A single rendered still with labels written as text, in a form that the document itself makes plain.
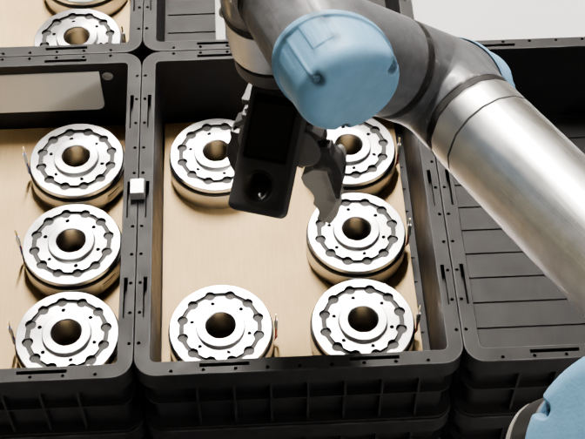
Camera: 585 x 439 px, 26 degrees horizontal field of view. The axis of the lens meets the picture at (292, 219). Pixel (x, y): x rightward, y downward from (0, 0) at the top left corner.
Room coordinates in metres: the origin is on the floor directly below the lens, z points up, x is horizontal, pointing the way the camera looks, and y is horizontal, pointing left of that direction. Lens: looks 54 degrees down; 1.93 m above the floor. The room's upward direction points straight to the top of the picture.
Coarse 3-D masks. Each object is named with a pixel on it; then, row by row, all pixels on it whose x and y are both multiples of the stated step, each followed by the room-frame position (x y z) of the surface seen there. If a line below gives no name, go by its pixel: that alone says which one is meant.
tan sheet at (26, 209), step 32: (32, 128) 0.93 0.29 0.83; (0, 160) 0.89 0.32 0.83; (0, 192) 0.84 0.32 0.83; (32, 192) 0.84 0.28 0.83; (0, 224) 0.80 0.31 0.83; (0, 256) 0.76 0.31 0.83; (0, 288) 0.72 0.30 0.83; (32, 288) 0.72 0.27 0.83; (0, 320) 0.68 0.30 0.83; (0, 352) 0.64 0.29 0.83
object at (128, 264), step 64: (0, 64) 0.94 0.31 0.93; (64, 64) 0.94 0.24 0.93; (128, 64) 0.94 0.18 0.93; (128, 128) 0.85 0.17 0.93; (128, 192) 0.77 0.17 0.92; (128, 256) 0.69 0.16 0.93; (128, 320) 0.62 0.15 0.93; (0, 384) 0.55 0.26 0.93; (64, 384) 0.55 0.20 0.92; (128, 384) 0.56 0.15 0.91
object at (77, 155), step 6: (72, 150) 0.88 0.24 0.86; (78, 150) 0.88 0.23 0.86; (66, 156) 0.87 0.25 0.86; (72, 156) 0.87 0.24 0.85; (78, 156) 0.88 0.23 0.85; (84, 156) 0.88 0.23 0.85; (66, 162) 0.87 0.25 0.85; (72, 162) 0.87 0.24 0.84; (78, 162) 0.88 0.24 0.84; (84, 162) 0.88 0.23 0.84
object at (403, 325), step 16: (336, 288) 0.69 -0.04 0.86; (352, 288) 0.70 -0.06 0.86; (368, 288) 0.70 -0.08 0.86; (384, 288) 0.69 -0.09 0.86; (320, 304) 0.68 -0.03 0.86; (336, 304) 0.68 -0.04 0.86; (384, 304) 0.68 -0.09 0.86; (400, 304) 0.68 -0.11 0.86; (320, 320) 0.66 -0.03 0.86; (336, 320) 0.66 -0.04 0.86; (400, 320) 0.66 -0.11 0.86; (320, 336) 0.64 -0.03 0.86; (336, 336) 0.64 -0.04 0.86; (384, 336) 0.64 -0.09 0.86; (400, 336) 0.64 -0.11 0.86; (336, 352) 0.62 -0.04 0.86; (352, 352) 0.62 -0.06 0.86; (368, 352) 0.62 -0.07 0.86
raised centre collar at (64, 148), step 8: (64, 144) 0.88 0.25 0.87; (72, 144) 0.88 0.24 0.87; (80, 144) 0.88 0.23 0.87; (88, 144) 0.88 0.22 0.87; (56, 152) 0.87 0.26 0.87; (64, 152) 0.87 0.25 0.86; (88, 152) 0.87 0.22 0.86; (96, 152) 0.87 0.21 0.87; (56, 160) 0.86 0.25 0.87; (88, 160) 0.86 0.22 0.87; (96, 160) 0.86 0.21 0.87; (64, 168) 0.84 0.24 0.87; (72, 168) 0.84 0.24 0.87; (80, 168) 0.84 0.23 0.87; (88, 168) 0.84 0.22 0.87; (72, 176) 0.84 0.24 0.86
